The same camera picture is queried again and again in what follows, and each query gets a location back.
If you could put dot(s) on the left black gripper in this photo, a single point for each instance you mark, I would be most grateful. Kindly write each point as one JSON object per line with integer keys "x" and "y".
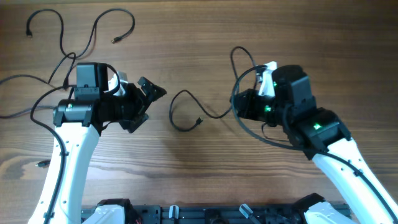
{"x": 140, "y": 101}

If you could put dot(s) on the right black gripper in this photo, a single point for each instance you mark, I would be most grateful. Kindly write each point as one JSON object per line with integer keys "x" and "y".
{"x": 247, "y": 111}

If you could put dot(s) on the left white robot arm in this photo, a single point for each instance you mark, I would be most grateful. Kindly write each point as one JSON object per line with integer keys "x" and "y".
{"x": 79, "y": 123}

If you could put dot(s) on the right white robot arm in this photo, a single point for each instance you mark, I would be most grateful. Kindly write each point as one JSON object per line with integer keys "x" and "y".
{"x": 285, "y": 99}

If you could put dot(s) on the black metal base rail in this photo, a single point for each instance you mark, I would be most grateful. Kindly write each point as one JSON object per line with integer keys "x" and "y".
{"x": 275, "y": 213}

